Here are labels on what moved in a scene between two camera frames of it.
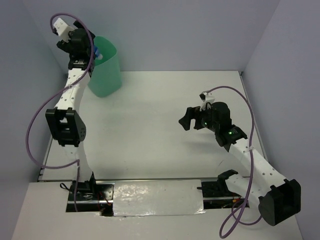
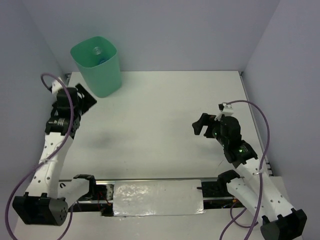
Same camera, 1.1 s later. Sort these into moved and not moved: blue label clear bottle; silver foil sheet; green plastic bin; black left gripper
Moved: blue label clear bottle; black left gripper
Not moved: silver foil sheet; green plastic bin
